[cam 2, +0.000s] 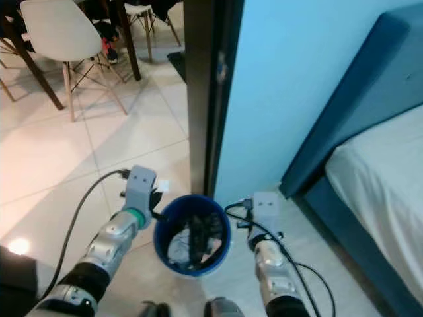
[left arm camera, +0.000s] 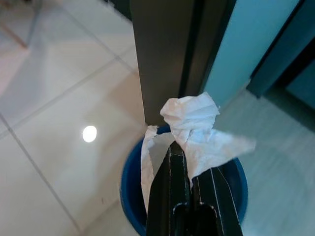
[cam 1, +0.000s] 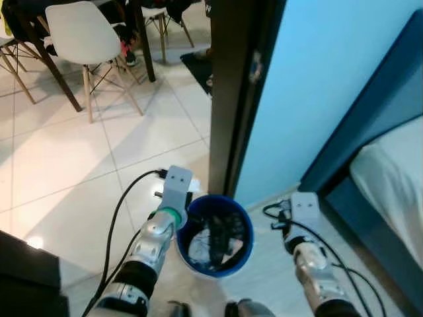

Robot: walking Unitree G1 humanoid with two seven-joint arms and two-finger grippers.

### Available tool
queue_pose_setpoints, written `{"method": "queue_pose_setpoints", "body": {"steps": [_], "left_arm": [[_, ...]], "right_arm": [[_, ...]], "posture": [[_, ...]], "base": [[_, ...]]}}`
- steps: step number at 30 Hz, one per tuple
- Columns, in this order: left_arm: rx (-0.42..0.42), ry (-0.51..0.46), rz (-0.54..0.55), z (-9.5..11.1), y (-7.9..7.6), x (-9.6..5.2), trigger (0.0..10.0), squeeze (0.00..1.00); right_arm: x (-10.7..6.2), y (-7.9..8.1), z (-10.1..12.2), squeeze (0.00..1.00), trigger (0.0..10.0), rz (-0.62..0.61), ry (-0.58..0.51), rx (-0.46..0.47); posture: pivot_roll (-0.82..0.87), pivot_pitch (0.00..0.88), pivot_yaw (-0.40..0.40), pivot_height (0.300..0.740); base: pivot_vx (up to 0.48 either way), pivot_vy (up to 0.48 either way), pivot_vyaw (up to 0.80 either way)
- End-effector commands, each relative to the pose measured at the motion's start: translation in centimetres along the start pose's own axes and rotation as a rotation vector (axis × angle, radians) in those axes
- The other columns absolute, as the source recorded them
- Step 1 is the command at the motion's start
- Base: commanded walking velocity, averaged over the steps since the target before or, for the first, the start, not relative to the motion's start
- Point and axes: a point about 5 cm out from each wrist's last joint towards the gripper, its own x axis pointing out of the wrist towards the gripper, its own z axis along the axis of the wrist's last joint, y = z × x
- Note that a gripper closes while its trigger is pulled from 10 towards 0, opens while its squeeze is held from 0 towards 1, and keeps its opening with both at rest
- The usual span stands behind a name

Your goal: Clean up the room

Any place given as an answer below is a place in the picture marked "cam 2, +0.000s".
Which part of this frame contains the black rubbish piece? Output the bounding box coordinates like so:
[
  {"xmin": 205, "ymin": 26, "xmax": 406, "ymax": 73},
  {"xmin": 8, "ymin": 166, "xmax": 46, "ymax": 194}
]
[{"xmin": 185, "ymin": 213, "xmax": 224, "ymax": 262}]

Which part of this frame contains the white crumpled plastic wrapper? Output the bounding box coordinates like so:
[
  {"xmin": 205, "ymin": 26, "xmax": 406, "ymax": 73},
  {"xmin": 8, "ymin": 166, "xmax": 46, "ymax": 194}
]
[{"xmin": 164, "ymin": 236, "xmax": 191, "ymax": 266}]

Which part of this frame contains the blue round rubbish bin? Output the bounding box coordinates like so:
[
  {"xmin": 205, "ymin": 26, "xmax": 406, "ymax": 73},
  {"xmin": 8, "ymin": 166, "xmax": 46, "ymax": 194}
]
[{"xmin": 153, "ymin": 194, "xmax": 232, "ymax": 278}]

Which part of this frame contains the robot right leg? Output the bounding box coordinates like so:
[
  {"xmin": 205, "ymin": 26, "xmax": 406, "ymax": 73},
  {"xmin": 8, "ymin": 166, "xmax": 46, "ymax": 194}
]
[{"xmin": 204, "ymin": 297, "xmax": 245, "ymax": 317}]

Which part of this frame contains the robot leg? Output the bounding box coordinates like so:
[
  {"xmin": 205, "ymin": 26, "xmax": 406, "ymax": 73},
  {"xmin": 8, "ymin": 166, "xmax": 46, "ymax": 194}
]
[
  {"xmin": 204, "ymin": 297, "xmax": 245, "ymax": 317},
  {"xmin": 139, "ymin": 302, "xmax": 171, "ymax": 317}
]

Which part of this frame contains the robot left leg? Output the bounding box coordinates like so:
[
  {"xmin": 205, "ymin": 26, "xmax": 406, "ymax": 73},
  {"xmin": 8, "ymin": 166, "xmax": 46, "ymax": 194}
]
[{"xmin": 139, "ymin": 302, "xmax": 171, "ymax": 317}]

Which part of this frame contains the white bed mattress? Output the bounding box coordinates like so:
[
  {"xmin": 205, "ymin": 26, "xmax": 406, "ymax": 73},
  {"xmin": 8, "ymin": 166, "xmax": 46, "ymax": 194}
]
[{"xmin": 325, "ymin": 104, "xmax": 423, "ymax": 304}]

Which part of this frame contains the dark floor mat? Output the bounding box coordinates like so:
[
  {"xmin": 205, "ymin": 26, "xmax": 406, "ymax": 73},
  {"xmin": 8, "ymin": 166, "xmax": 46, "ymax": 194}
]
[{"xmin": 167, "ymin": 50, "xmax": 187, "ymax": 83}]

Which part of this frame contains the silver door latch plate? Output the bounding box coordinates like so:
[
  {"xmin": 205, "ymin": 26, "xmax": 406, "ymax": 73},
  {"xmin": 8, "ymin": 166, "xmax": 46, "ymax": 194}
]
[{"xmin": 215, "ymin": 61, "xmax": 228, "ymax": 83}]

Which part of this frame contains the black box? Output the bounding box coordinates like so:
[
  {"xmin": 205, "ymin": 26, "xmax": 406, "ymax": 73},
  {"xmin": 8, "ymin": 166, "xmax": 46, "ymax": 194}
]
[{"xmin": 0, "ymin": 244, "xmax": 44, "ymax": 317}]

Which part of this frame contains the black pink shoe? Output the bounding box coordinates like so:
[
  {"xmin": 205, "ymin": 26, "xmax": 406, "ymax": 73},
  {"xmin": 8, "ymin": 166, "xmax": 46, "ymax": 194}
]
[{"xmin": 99, "ymin": 23, "xmax": 121, "ymax": 65}]

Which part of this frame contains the dark wooden dining table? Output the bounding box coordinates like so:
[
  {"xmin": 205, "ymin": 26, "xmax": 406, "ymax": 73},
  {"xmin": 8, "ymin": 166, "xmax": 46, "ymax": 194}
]
[{"xmin": 0, "ymin": 0, "xmax": 143, "ymax": 110}]

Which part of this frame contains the white chair with wooden legs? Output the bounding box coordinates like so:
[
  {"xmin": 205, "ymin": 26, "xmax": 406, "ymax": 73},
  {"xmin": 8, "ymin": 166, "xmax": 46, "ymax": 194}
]
[
  {"xmin": 126, "ymin": 3, "xmax": 182, "ymax": 63},
  {"xmin": 0, "ymin": 63, "xmax": 17, "ymax": 103},
  {"xmin": 20, "ymin": 0, "xmax": 128, "ymax": 123}
]

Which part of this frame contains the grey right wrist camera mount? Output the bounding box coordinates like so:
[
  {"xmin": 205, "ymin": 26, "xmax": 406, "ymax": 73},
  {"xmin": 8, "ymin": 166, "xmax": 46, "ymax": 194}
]
[{"xmin": 251, "ymin": 192, "xmax": 280, "ymax": 232}]

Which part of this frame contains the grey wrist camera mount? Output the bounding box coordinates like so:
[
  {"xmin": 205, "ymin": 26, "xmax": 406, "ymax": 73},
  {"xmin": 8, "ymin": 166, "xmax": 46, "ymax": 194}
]
[
  {"xmin": 251, "ymin": 192, "xmax": 280, "ymax": 232},
  {"xmin": 124, "ymin": 165, "xmax": 158, "ymax": 212}
]

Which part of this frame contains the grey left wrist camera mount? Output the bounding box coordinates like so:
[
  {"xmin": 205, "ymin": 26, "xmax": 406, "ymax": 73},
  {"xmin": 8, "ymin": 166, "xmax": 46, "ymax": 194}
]
[{"xmin": 124, "ymin": 165, "xmax": 158, "ymax": 212}]

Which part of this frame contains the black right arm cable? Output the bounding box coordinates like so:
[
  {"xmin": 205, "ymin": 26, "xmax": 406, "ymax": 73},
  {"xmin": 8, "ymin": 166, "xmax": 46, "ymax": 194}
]
[{"xmin": 225, "ymin": 200, "xmax": 338, "ymax": 317}]

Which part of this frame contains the dark brown door frame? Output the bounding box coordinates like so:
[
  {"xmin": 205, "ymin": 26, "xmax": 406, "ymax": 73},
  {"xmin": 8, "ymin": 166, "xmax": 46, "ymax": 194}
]
[{"xmin": 184, "ymin": 0, "xmax": 245, "ymax": 197}]

